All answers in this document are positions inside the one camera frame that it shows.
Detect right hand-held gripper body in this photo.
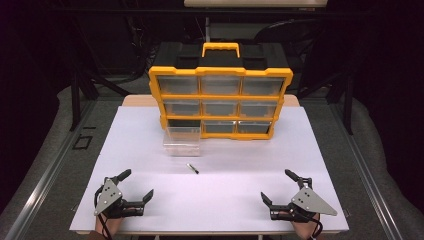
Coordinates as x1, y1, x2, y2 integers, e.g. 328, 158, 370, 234
269, 185, 338, 224

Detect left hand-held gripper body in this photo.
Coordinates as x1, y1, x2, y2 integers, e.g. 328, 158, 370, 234
93, 178, 146, 220

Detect person's right hand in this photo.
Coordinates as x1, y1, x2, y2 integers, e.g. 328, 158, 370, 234
291, 218, 321, 240

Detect person's left hand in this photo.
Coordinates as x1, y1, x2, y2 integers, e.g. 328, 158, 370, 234
95, 213, 125, 238

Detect clear plastic drawer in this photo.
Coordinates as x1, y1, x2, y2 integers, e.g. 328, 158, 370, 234
162, 125, 202, 158

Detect black metal stand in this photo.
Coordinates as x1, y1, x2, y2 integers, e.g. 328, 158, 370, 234
298, 71, 355, 136
68, 64, 133, 132

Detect set of clear organizer drawers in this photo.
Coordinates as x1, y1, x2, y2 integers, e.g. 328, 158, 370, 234
157, 75, 286, 135

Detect yellow black organizer cabinet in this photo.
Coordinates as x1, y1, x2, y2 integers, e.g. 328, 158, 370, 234
148, 42, 294, 141

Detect light background table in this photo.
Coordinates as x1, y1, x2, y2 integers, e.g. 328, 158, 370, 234
183, 0, 329, 9

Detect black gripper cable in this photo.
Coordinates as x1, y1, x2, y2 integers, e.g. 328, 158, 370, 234
309, 213, 324, 240
94, 186, 114, 240

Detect aluminium floor rail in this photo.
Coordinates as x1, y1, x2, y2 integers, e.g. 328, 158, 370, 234
3, 99, 98, 240
328, 101, 406, 240

